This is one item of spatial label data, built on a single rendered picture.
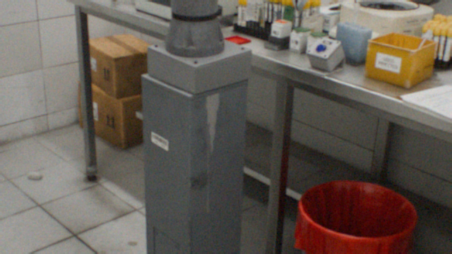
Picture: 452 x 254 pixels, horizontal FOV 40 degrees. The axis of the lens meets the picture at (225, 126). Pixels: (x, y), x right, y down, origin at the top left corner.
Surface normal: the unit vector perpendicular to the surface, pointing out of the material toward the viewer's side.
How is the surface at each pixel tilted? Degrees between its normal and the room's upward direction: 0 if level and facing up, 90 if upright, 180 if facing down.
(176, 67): 90
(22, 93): 90
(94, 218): 0
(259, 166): 0
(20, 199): 0
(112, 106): 89
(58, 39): 90
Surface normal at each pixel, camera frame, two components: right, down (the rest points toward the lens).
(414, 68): 0.73, 0.29
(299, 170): 0.03, -0.91
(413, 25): 0.55, 0.35
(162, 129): -0.73, 0.25
